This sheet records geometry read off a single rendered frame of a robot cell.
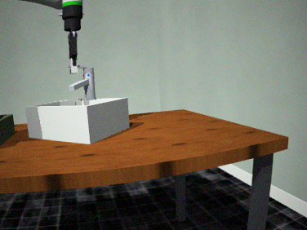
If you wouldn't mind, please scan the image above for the white rectangular sink basin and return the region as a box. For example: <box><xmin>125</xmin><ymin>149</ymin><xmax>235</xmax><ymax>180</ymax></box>
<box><xmin>25</xmin><ymin>98</ymin><xmax>130</xmax><ymax>144</ymax></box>

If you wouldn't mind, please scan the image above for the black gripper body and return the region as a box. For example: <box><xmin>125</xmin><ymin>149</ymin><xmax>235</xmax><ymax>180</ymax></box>
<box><xmin>65</xmin><ymin>17</ymin><xmax>81</xmax><ymax>33</ymax></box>

